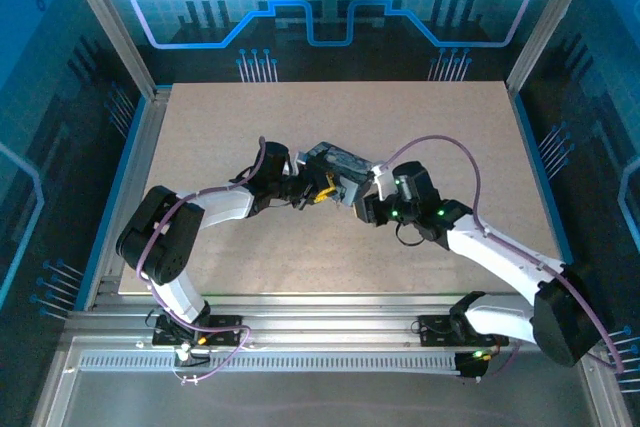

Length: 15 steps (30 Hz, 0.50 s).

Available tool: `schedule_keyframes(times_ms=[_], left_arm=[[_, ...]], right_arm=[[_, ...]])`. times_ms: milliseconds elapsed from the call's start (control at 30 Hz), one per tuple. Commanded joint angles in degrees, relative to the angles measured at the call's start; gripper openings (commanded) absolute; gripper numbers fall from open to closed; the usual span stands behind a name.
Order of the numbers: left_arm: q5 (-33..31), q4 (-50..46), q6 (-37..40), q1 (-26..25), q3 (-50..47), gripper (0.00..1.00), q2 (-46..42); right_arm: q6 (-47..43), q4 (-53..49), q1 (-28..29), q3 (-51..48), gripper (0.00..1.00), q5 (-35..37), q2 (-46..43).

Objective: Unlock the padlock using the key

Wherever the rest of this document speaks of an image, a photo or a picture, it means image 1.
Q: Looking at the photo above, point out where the starry night painted metal box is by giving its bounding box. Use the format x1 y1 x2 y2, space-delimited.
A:
304 140 375 207

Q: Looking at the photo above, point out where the blue table edge strip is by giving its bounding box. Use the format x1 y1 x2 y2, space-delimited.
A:
73 95 147 309
510 92 589 278

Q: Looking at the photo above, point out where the black connector module with LED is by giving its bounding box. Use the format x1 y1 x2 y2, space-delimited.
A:
454 350 490 382

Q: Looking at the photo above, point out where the metal front platform sheet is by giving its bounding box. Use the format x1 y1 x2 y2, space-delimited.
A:
29 336 632 427

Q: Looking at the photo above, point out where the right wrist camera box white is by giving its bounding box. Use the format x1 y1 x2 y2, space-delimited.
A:
368 161 402 202

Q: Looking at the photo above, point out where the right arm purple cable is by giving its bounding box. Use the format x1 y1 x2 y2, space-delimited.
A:
382 133 626 377

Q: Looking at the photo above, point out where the aluminium front rail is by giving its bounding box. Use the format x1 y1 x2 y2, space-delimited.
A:
64 294 601 349

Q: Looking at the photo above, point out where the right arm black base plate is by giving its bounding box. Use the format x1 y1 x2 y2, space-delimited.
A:
416 314 510 348

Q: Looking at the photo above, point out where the aluminium side rail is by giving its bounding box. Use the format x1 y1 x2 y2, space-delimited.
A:
82 86 174 311

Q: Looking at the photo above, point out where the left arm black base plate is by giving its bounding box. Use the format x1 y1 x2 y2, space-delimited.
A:
151 315 244 348

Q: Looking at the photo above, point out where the slotted cable duct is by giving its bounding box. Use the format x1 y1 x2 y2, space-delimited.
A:
79 354 459 374

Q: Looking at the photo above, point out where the right aluminium frame post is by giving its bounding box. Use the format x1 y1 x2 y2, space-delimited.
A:
504 0 602 97

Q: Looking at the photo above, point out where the aluminium frame post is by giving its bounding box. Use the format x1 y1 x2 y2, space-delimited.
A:
504 0 602 97
57 0 160 99

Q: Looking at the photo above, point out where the left aluminium frame post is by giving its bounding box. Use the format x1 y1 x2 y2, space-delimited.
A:
57 0 160 99

